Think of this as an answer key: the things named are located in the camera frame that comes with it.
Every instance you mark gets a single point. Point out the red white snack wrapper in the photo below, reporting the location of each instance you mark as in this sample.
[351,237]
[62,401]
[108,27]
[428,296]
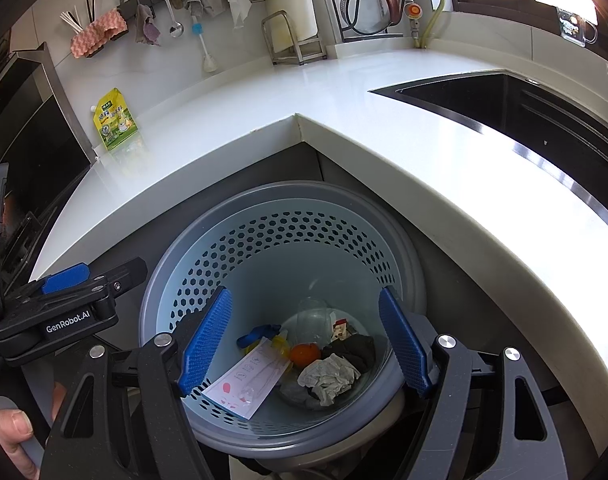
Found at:
[340,329]

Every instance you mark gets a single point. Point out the metal ladle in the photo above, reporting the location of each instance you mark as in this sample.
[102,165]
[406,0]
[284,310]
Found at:
[176,29]

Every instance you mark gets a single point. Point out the grey purple cloth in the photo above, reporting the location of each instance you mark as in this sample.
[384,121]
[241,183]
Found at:
[147,30]

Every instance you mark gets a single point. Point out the person's left hand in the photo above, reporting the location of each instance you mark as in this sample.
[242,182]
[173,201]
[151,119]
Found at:
[11,422]

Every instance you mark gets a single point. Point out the black wall device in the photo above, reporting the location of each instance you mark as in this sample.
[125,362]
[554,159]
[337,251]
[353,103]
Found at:
[2,50]

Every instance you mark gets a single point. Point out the dark grey cloth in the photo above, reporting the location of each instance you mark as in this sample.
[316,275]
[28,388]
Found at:
[356,350]

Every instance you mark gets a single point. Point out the metal cutting board rack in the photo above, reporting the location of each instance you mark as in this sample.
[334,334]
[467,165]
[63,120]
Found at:
[294,45]

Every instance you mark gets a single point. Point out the black lid rack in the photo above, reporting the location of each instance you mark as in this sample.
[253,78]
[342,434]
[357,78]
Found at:
[334,20]

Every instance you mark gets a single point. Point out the orange peel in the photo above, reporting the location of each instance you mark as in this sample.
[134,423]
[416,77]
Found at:
[304,355]

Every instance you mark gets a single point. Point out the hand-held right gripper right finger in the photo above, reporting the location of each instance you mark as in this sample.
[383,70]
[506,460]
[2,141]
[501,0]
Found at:
[404,345]

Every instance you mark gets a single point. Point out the yellow seasoning pouch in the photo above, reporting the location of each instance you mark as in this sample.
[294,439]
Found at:
[114,120]

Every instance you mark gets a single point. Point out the gas valve with orange dial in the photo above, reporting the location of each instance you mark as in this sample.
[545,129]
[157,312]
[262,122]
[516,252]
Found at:
[412,11]

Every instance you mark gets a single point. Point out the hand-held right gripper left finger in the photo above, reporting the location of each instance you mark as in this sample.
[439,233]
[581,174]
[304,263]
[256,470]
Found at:
[208,340]

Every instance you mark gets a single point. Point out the bundle of white sticks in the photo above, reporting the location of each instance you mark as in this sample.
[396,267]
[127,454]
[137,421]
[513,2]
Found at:
[73,20]

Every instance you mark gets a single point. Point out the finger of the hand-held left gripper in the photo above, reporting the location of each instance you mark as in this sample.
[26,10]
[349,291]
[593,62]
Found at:
[66,275]

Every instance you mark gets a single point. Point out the grey hanging cloth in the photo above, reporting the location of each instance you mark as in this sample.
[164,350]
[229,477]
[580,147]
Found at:
[203,0]

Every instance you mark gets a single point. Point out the grey perforated trash bin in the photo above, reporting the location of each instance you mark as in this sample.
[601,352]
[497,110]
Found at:
[294,280]

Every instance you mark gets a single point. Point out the blue plastic scrap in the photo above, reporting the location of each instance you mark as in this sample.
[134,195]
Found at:
[254,335]

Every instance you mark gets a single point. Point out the white checked paper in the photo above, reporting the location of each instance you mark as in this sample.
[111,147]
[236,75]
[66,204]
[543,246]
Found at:
[329,375]

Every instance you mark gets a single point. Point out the clear plastic cup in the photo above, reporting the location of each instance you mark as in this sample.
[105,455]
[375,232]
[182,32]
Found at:
[311,315]

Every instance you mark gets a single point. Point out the black kitchen sink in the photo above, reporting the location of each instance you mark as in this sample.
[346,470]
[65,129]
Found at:
[534,110]

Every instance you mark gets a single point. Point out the glass mug with cartoon print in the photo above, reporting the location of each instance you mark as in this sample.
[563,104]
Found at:
[574,27]

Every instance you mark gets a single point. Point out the clear pink printed package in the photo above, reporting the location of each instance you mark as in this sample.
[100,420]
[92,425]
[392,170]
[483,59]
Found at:
[249,380]

